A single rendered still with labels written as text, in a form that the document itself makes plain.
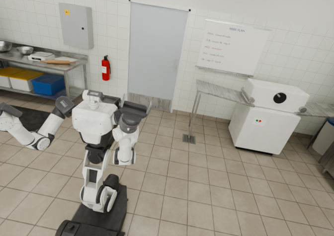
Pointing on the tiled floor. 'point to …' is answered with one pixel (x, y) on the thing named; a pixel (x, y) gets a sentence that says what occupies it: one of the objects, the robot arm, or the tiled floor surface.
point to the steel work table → (23, 58)
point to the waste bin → (324, 137)
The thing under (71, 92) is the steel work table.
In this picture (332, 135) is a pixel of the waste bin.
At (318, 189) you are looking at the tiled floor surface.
